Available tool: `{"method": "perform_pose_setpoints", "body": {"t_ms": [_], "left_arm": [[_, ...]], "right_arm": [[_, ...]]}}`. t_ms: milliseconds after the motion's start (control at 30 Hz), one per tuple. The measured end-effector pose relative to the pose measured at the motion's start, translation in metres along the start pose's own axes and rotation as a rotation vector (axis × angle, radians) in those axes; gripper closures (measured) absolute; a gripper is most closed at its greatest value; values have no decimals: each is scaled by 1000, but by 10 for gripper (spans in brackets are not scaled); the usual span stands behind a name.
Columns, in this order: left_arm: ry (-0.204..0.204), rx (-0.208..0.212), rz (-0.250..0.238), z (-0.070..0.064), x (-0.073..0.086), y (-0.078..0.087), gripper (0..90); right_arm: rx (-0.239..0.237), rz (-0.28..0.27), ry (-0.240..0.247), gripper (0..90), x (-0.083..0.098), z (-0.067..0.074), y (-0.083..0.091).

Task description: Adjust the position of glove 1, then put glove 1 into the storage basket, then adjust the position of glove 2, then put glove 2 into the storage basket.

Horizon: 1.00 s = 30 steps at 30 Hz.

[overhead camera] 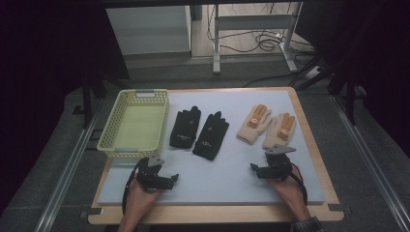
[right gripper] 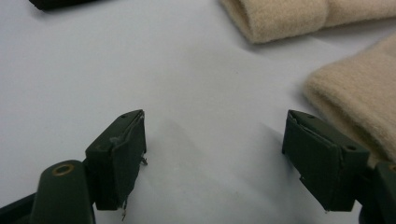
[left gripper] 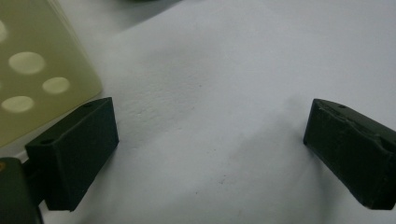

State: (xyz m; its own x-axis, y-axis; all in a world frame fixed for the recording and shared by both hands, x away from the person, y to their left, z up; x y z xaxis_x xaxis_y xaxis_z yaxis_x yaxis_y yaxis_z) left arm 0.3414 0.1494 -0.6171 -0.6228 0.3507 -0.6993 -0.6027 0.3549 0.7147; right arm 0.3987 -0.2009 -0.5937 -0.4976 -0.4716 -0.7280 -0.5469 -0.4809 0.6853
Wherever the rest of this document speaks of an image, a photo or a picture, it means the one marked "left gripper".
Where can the white foam mat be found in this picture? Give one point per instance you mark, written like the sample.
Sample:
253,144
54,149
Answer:
218,77

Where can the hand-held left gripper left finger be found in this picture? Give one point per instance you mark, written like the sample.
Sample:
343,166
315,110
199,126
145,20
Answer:
74,155

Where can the pale green plastic basket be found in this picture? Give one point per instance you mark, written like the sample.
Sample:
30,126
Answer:
46,37

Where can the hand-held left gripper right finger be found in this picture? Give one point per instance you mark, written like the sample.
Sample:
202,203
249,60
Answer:
355,155

